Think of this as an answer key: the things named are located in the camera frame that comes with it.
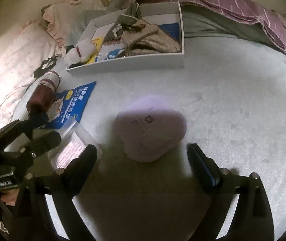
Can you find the clear plastic label bag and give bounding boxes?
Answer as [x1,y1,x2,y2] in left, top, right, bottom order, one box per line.
[47,117,103,170]

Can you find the white plush dog toy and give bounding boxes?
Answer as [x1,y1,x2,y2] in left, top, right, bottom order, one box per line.
[64,38,95,67]

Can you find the purple soft pouch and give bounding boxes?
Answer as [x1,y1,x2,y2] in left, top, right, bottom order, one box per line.
[115,95,187,163]

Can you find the yellow sponge pack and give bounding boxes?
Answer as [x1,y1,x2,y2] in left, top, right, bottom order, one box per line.
[86,37,104,64]

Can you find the grey plaid slipper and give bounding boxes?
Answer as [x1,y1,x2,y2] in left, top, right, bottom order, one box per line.
[103,2,142,43]

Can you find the white cardboard box tray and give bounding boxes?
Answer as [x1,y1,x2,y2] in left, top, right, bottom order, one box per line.
[66,3,185,76]

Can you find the dark blue printed packet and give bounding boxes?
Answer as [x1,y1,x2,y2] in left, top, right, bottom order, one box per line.
[159,22,180,42]

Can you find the maroon bottle with white cap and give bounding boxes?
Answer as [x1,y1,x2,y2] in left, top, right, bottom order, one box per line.
[26,71,60,113]

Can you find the blue eye mask packet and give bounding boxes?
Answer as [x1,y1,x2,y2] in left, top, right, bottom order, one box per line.
[44,82,96,130]

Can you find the white floral pillow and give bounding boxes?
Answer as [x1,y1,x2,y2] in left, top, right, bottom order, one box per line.
[0,23,56,128]

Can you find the pink ruffled pillow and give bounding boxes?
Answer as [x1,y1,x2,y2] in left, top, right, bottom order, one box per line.
[42,0,105,56]

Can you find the purple striped blanket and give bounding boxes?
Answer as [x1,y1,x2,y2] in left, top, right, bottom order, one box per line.
[135,0,286,53]

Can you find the grey fleece blanket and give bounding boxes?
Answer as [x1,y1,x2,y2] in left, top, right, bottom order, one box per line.
[65,0,286,61]

